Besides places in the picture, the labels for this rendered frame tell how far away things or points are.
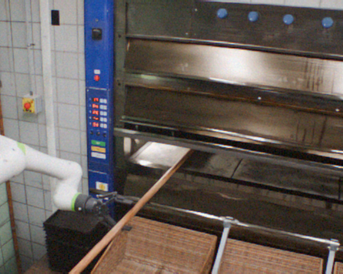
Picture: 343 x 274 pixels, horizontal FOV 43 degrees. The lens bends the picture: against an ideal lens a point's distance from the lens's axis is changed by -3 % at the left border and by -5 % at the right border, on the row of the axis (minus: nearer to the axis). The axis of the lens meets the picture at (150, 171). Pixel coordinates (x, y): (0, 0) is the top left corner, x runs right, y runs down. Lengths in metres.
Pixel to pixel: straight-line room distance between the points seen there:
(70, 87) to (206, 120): 0.81
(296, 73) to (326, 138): 0.34
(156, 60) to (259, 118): 0.60
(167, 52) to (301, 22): 0.67
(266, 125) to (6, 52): 1.58
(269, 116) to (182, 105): 0.45
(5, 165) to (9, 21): 1.25
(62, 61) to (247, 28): 1.05
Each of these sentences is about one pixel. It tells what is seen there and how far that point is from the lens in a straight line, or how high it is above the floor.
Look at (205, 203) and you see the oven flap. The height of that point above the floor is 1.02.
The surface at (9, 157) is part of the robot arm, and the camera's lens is 1.72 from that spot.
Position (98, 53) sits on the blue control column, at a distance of 2.41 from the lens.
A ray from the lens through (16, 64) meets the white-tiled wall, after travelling 2.78.
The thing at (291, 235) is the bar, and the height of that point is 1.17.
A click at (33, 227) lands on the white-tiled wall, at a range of 3.20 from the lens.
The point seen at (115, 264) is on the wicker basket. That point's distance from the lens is 2.66.
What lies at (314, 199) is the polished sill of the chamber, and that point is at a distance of 2.35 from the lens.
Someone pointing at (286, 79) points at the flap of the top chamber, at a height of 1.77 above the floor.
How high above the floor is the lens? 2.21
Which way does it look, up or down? 25 degrees down
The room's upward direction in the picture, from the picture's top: 2 degrees clockwise
